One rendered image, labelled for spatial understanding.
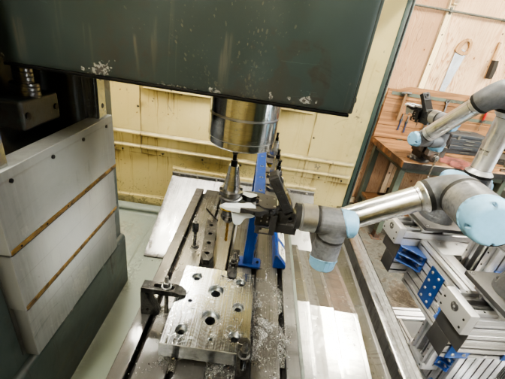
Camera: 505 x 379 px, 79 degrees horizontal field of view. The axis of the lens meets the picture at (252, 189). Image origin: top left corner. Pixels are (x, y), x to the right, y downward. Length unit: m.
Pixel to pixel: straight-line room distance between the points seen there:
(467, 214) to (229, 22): 0.68
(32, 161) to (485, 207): 1.00
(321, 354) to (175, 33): 1.08
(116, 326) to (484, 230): 1.26
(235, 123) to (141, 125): 1.31
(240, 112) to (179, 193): 1.28
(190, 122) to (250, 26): 1.29
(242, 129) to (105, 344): 0.99
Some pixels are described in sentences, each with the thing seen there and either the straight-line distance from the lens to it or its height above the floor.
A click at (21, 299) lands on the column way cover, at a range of 0.89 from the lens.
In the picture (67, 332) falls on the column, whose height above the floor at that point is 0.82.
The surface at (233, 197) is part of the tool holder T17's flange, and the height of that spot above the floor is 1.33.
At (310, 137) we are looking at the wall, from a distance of 1.81.
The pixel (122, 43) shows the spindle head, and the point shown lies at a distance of 0.63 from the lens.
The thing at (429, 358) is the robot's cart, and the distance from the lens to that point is 1.92.
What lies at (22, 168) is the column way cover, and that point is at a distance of 0.77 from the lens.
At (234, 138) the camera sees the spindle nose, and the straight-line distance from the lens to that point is 0.66.
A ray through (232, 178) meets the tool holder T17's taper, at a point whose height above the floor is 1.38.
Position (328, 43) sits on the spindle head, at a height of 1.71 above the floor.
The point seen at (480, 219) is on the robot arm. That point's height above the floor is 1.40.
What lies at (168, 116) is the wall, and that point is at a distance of 1.85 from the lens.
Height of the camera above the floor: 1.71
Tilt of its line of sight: 27 degrees down
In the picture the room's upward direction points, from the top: 9 degrees clockwise
